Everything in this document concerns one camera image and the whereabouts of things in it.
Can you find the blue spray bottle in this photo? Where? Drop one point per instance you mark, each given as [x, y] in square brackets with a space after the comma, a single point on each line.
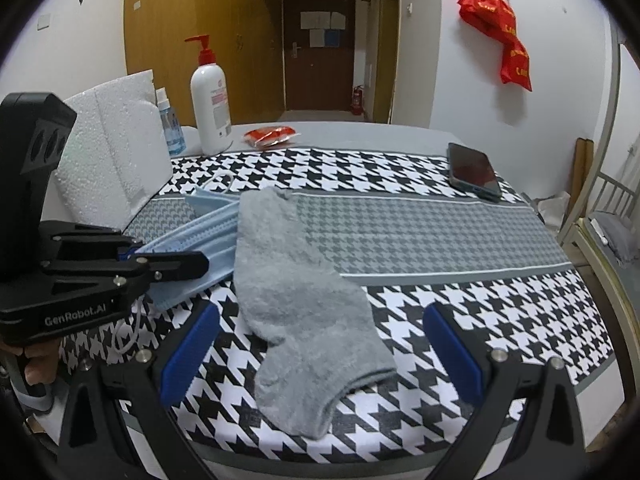
[172, 127]

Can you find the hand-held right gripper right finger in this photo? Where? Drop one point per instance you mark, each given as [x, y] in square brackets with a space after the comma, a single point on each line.
[452, 355]

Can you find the white bottle with red pump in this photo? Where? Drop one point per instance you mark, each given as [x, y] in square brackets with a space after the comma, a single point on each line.
[210, 105]

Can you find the black smartphone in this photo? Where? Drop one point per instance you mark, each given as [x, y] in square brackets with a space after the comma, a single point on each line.
[472, 170]

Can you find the person's left hand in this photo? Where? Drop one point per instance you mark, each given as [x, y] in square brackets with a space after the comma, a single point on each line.
[42, 367]

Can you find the wooden wardrobe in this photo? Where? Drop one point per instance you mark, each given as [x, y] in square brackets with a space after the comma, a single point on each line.
[200, 35]

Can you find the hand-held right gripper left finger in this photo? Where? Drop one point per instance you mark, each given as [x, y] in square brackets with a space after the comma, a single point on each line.
[192, 355]

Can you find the white and blue door notice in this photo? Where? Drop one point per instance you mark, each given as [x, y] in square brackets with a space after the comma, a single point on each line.
[322, 38]

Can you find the metal bunk bed frame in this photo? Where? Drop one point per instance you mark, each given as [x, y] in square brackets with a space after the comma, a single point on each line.
[607, 135]

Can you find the wooden stick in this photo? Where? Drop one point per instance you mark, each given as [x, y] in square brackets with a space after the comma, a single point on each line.
[590, 160]
[580, 165]

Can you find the wooden side door frame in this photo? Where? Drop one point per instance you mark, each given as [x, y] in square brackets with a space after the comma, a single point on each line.
[387, 50]

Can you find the grey sock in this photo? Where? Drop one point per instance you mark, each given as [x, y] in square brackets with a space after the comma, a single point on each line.
[300, 310]

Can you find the red fire extinguisher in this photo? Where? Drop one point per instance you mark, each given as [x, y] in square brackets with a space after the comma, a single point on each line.
[357, 101]

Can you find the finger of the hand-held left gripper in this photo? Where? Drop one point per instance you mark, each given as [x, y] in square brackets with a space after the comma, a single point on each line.
[131, 251]
[175, 265]

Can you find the white wall plate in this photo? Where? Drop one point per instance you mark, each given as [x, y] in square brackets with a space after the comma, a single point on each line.
[44, 21]

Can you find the houndstooth bed sheet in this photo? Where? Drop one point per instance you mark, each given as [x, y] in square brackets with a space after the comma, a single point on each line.
[425, 240]

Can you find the dark brown door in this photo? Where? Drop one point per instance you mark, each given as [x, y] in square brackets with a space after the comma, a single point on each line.
[320, 70]

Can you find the blue face mask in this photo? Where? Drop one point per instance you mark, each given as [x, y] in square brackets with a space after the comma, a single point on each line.
[200, 237]
[210, 202]

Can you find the red packet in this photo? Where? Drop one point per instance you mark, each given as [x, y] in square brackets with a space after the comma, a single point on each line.
[270, 136]

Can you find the red plastic bag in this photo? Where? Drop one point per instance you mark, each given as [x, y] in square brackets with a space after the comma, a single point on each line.
[485, 10]
[517, 62]

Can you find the white foam box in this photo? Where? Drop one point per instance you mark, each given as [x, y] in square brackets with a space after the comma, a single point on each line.
[110, 160]

